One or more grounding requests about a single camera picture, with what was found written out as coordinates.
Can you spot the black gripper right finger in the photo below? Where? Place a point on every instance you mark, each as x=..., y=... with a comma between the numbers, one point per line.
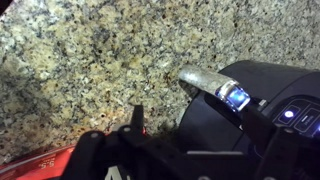
x=290, y=153

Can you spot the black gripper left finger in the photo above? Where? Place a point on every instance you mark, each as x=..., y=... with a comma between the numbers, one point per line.
x=110, y=156

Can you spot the black air fryer body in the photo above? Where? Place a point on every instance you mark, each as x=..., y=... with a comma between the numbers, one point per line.
x=300, y=113

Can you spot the black red whey protein bag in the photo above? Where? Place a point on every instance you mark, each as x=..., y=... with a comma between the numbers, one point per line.
x=36, y=165

